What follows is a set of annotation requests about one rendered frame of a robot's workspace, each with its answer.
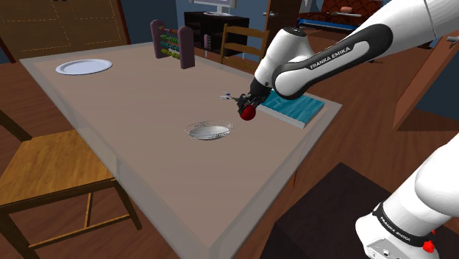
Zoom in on black shelf cabinet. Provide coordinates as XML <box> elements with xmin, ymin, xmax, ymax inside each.
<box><xmin>183</xmin><ymin>10</ymin><xmax>250</xmax><ymax>57</ymax></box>

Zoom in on slatted wooden chair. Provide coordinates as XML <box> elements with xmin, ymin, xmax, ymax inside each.
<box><xmin>219</xmin><ymin>23</ymin><xmax>271</xmax><ymax>75</ymax></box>

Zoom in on dark robot stand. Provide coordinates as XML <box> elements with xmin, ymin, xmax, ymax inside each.
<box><xmin>259</xmin><ymin>162</ymin><xmax>459</xmax><ymax>259</ymax></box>

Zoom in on brown wooden table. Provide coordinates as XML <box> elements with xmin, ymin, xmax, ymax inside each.
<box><xmin>19</xmin><ymin>41</ymin><xmax>344</xmax><ymax>259</ymax></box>

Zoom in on large brown panelled board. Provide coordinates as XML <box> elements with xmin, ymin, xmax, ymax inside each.
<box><xmin>0</xmin><ymin>0</ymin><xmax>132</xmax><ymax>64</ymax></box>

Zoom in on leaning brown wooden plank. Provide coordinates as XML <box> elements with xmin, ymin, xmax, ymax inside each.
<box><xmin>391</xmin><ymin>29</ymin><xmax>459</xmax><ymax>132</ymax></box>

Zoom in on small blue white scissors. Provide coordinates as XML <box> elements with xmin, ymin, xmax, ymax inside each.
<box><xmin>219</xmin><ymin>91</ymin><xmax>239</xmax><ymax>103</ymax></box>

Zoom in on silver wire bowl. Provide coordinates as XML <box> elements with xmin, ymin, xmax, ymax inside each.
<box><xmin>184</xmin><ymin>120</ymin><xmax>235</xmax><ymax>141</ymax></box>

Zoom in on red apple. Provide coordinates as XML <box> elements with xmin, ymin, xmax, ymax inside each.
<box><xmin>239</xmin><ymin>105</ymin><xmax>257</xmax><ymax>121</ymax></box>

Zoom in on light wooden chair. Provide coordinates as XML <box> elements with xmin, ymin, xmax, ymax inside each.
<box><xmin>0</xmin><ymin>108</ymin><xmax>143</xmax><ymax>259</ymax></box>

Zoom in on brown wooden door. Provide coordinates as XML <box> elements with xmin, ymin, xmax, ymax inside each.
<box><xmin>263</xmin><ymin>0</ymin><xmax>303</xmax><ymax>41</ymax></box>

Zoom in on white round plate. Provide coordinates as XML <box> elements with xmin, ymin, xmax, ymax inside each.
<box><xmin>54</xmin><ymin>58</ymin><xmax>113</xmax><ymax>77</ymax></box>

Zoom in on purple abacus with coloured beads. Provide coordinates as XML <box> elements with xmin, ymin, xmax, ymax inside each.
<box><xmin>149</xmin><ymin>19</ymin><xmax>196</xmax><ymax>70</ymax></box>

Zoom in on teal book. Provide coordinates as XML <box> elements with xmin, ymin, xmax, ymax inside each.
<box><xmin>258</xmin><ymin>89</ymin><xmax>326</xmax><ymax>130</ymax></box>

